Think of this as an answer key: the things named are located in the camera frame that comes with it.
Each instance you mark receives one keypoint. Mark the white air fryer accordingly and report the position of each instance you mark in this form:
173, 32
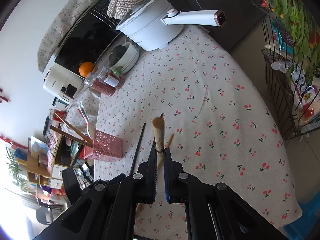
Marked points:
60, 80

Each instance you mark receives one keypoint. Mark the white bowl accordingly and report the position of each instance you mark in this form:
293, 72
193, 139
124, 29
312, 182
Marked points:
130, 57

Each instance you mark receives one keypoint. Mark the labelled jar of red berries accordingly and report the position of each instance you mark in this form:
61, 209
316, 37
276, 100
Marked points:
112, 80

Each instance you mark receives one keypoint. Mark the floral cloth cover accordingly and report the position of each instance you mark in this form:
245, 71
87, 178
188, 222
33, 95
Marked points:
62, 22

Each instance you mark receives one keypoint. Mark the thick bamboo chopstick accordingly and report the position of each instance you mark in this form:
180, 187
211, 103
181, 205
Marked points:
158, 135

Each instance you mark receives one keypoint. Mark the green round knob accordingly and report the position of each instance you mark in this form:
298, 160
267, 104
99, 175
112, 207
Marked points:
117, 71

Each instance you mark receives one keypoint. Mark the wooden shelf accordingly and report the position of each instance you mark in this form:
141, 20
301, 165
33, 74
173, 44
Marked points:
32, 165

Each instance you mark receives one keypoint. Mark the pink perforated utensil holder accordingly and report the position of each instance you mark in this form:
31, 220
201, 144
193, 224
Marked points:
107, 145

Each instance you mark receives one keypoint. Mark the pile of snack packets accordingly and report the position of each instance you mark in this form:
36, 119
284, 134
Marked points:
307, 97

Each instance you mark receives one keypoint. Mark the dark green squash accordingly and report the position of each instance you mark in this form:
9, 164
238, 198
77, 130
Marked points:
116, 55

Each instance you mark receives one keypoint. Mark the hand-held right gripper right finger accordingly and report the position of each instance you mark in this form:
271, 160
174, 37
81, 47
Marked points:
166, 180

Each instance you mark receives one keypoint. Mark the orange tangerine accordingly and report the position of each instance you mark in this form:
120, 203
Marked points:
86, 69

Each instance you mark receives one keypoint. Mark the black chopstick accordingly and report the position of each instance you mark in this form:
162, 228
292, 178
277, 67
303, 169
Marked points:
138, 150

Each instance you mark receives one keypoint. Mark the green potted plant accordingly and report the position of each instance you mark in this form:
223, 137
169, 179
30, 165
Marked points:
15, 167

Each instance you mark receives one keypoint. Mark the black microwave oven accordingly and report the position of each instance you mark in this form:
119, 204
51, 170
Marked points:
85, 40

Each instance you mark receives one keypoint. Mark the teal and white box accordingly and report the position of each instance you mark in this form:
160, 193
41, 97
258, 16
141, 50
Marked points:
58, 102

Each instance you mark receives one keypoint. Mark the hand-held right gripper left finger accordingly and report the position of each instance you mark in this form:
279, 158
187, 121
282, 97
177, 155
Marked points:
153, 175

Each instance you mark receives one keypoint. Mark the blue plastic stool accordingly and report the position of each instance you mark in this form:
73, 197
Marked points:
307, 220

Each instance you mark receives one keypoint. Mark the green leafy vegetables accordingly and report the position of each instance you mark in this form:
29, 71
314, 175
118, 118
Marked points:
295, 22

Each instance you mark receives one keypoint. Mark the clear jar of red berries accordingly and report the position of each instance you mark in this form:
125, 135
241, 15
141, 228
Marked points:
103, 90

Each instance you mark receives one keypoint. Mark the white electric cooking pot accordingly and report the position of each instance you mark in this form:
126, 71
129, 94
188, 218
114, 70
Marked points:
150, 27

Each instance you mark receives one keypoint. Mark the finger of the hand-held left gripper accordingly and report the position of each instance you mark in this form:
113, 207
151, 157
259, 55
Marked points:
71, 182
116, 178

